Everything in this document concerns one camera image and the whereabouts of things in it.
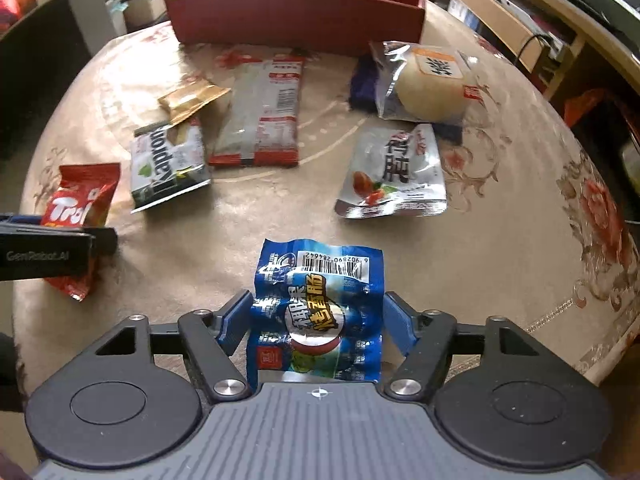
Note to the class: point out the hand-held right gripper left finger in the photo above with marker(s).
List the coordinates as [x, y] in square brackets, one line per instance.
[235, 325]

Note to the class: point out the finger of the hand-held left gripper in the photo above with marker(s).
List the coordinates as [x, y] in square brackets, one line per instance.
[20, 219]
[102, 241]

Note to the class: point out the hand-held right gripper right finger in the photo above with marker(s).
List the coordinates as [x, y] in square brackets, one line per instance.
[397, 330]

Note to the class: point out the red snack packet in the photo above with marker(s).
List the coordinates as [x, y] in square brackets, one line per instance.
[85, 195]

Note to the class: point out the blue sausage packet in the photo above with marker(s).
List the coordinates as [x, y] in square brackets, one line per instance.
[315, 280]

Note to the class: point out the white green wafer packet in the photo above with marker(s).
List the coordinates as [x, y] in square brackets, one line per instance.
[165, 170]

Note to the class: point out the silver date snack packet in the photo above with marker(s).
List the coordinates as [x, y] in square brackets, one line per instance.
[395, 170]

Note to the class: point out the gold snack packet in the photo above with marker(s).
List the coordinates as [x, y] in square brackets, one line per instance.
[190, 100]

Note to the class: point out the long grey red packet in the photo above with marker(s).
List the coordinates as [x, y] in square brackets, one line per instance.
[260, 110]

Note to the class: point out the clear packet with white bun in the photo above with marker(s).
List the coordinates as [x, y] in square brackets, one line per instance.
[430, 85]

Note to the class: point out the red cardboard box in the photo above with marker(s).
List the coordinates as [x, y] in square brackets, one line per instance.
[300, 20]

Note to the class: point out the beige floral tablecloth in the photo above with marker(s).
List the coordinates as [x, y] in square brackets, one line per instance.
[500, 260]

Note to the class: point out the dark long desk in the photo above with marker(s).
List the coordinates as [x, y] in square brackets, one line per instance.
[30, 85]

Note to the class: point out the white cabinet door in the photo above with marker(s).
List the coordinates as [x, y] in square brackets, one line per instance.
[92, 12]

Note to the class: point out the white storage bin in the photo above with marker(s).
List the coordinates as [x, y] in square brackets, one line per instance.
[117, 15]

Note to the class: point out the open white cardboard box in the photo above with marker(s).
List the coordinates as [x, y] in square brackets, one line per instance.
[150, 7]

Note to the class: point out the dark blue snack packet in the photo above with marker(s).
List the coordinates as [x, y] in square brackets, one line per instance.
[362, 87]

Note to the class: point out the wooden media cabinet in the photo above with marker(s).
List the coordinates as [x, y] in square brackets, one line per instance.
[545, 5]

